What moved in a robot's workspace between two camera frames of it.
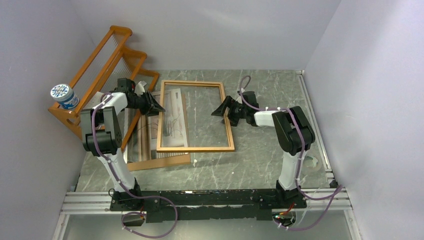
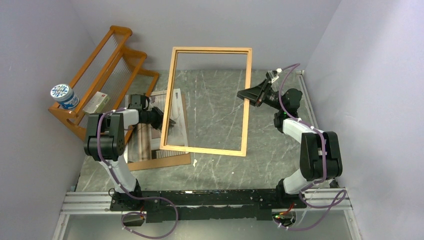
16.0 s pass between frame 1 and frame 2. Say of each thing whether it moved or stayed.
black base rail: stayed
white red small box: stayed
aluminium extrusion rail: stayed
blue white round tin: stayed
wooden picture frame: moved
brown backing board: moved
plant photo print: stayed
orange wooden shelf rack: stayed
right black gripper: moved
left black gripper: moved
